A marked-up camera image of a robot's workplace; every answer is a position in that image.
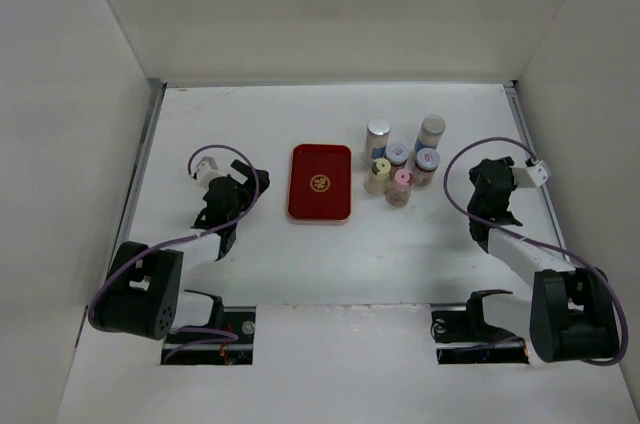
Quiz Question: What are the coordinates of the pink-cap bottle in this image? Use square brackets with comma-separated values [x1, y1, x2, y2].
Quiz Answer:
[385, 169, 413, 208]

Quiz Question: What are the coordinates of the blue-label tall bottle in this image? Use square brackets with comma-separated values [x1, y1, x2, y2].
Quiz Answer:
[414, 115, 446, 152]

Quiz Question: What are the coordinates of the white-lid jar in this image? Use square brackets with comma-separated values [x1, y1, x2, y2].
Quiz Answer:
[412, 147, 441, 187]
[384, 142, 410, 179]

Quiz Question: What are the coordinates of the yellow-cap bottle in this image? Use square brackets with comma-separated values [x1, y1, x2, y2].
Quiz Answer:
[365, 158, 391, 196]

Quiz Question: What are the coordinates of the silver-lid tall bottle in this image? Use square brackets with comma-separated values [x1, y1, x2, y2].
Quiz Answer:
[365, 118, 391, 160]

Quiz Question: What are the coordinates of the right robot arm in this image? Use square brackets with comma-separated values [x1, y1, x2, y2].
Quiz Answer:
[467, 157, 623, 366]

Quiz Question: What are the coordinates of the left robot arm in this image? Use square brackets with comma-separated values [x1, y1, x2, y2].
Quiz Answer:
[88, 156, 270, 343]

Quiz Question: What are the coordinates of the red rectangular tray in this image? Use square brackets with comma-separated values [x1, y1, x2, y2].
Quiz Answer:
[287, 144, 352, 222]

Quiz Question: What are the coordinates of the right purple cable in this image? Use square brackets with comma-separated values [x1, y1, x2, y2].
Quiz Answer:
[442, 138, 629, 364]

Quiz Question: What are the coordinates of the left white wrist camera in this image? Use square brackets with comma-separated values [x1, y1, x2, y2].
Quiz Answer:
[193, 156, 225, 190]

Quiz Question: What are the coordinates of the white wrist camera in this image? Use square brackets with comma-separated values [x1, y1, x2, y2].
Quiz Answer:
[193, 156, 225, 190]
[512, 160, 550, 189]

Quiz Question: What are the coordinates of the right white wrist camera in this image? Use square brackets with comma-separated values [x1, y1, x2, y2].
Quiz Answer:
[512, 160, 550, 189]

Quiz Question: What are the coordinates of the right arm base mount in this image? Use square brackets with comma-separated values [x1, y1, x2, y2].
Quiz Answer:
[430, 289, 529, 365]

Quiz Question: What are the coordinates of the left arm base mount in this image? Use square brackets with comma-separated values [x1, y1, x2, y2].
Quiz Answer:
[160, 302, 257, 366]

